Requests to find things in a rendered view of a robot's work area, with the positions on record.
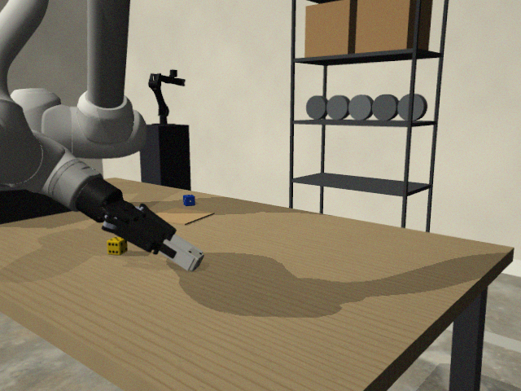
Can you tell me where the blue die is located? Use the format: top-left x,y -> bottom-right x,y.
183,195 -> 195,206

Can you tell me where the tan square mat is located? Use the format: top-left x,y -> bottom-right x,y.
157,208 -> 214,226

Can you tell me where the yellow die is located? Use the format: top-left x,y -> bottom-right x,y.
107,237 -> 128,255

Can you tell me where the white die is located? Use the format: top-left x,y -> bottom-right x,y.
186,247 -> 204,271

